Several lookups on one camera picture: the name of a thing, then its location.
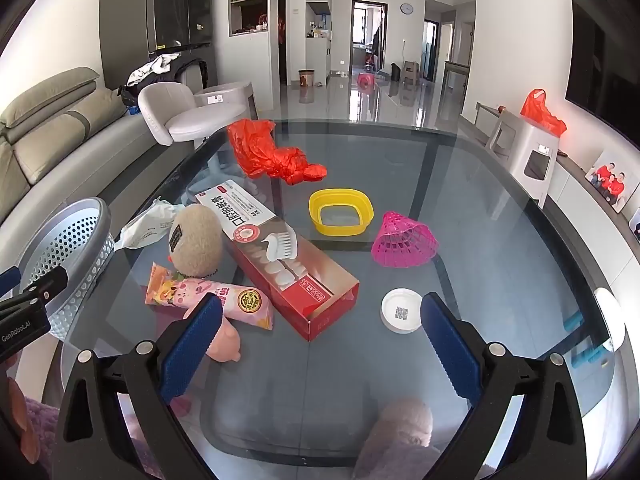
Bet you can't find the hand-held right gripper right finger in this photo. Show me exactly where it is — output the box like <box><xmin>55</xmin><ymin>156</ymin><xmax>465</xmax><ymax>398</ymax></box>
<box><xmin>420</xmin><ymin>291</ymin><xmax>588</xmax><ymax>480</ymax></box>

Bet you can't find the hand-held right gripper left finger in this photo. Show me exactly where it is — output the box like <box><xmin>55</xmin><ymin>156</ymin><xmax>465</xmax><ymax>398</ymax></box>
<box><xmin>52</xmin><ymin>292</ymin><xmax>226</xmax><ymax>480</ymax></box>

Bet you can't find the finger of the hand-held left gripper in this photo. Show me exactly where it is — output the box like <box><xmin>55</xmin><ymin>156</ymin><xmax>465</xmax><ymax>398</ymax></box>
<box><xmin>17</xmin><ymin>264</ymin><xmax>70</xmax><ymax>307</ymax></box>
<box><xmin>0</xmin><ymin>266</ymin><xmax>23</xmax><ymax>298</ymax></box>

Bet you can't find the grey perforated trash basket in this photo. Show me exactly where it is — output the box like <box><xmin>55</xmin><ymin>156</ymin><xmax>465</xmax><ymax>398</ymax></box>
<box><xmin>10</xmin><ymin>197</ymin><xmax>117</xmax><ymax>343</ymax></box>

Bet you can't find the beige plush ball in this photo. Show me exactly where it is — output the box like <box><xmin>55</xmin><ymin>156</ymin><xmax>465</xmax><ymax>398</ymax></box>
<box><xmin>167</xmin><ymin>204</ymin><xmax>224</xmax><ymax>278</ymax></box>

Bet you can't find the person's left hand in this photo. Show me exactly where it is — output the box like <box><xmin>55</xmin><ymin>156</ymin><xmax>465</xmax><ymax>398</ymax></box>
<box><xmin>0</xmin><ymin>352</ymin><xmax>41</xmax><ymax>463</ymax></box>

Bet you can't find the pink toy figure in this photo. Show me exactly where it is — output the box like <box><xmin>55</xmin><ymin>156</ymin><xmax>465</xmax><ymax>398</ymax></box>
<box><xmin>202</xmin><ymin>317</ymin><xmax>242</xmax><ymax>362</ymax></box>

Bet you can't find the pink snack packet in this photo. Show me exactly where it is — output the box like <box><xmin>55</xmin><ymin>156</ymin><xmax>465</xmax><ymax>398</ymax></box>
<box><xmin>145</xmin><ymin>262</ymin><xmax>275</xmax><ymax>331</ymax></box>

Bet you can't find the white round lid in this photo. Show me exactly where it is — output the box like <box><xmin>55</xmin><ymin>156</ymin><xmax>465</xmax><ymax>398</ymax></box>
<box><xmin>381</xmin><ymin>287</ymin><xmax>430</xmax><ymax>333</ymax></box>

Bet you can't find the pink plush slipper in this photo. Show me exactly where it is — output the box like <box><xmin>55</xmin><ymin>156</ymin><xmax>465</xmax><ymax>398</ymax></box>
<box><xmin>352</xmin><ymin>399</ymin><xmax>435</xmax><ymax>480</ymax></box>

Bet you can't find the purple fuzzy cloth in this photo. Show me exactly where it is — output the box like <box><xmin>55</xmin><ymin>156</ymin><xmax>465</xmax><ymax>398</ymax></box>
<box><xmin>22</xmin><ymin>395</ymin><xmax>66</xmax><ymax>480</ymax></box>

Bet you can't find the crumpled white wrapper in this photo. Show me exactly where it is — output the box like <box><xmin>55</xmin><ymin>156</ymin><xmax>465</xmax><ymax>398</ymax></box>
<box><xmin>114</xmin><ymin>197</ymin><xmax>188</xmax><ymax>252</ymax></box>

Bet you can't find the pink plastic basket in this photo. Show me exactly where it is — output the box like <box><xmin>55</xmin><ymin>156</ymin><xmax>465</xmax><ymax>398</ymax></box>
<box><xmin>371</xmin><ymin>211</ymin><xmax>440</xmax><ymax>267</ymax></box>

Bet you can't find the red toothpaste box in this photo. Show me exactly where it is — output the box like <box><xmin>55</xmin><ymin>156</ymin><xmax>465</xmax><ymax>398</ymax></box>
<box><xmin>194</xmin><ymin>180</ymin><xmax>361</xmax><ymax>342</ymax></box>

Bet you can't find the grey sofa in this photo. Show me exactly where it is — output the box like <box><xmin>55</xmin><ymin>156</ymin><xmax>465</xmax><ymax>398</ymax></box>
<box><xmin>0</xmin><ymin>66</ymin><xmax>201</xmax><ymax>241</ymax></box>

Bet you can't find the television cabinet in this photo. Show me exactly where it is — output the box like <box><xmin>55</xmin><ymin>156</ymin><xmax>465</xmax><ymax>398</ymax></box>
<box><xmin>472</xmin><ymin>101</ymin><xmax>640</xmax><ymax>321</ymax></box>

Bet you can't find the red plastic bag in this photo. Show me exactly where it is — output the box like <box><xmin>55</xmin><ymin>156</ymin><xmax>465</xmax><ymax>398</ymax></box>
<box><xmin>227</xmin><ymin>119</ymin><xmax>328</xmax><ymax>184</ymax></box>

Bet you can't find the large grey plastic stool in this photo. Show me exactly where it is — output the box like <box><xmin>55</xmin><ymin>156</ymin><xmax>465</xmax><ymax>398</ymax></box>
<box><xmin>485</xmin><ymin>108</ymin><xmax>560</xmax><ymax>209</ymax></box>

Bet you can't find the white swivel chair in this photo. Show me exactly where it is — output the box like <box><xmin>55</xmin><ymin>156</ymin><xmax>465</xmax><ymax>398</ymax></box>
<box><xmin>137</xmin><ymin>81</ymin><xmax>251</xmax><ymax>147</ymax></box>

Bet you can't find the white cloth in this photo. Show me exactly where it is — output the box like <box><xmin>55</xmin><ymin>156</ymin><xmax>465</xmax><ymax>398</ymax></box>
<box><xmin>126</xmin><ymin>53</ymin><xmax>181</xmax><ymax>86</ymax></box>

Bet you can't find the dark jacket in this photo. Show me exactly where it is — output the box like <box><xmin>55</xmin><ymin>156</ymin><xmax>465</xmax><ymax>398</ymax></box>
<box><xmin>119</xmin><ymin>52</ymin><xmax>208</xmax><ymax>106</ymax></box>

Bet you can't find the orange plastic bag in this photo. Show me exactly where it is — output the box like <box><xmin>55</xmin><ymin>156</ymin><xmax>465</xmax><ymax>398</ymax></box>
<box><xmin>520</xmin><ymin>88</ymin><xmax>567</xmax><ymax>137</ymax></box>

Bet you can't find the white round ottoman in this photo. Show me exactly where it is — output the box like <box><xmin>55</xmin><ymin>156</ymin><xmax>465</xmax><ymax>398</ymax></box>
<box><xmin>194</xmin><ymin>82</ymin><xmax>253</xmax><ymax>111</ymax></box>

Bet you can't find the grey side table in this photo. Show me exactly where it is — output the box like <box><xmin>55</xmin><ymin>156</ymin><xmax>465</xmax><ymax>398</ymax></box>
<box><xmin>442</xmin><ymin>60</ymin><xmax>473</xmax><ymax>111</ymax></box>

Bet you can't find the black television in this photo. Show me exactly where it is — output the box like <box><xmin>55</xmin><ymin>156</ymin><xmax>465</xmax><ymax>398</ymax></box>
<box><xmin>565</xmin><ymin>0</ymin><xmax>640</xmax><ymax>151</ymax></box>

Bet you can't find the white cabinet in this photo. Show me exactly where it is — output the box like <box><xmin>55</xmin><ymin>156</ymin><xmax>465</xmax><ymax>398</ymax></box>
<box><xmin>306</xmin><ymin>1</ymin><xmax>333</xmax><ymax>86</ymax></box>

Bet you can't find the large photo frame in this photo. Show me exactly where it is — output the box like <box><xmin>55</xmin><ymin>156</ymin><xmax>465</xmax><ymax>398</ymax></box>
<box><xmin>584</xmin><ymin>150</ymin><xmax>640</xmax><ymax>213</ymax></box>

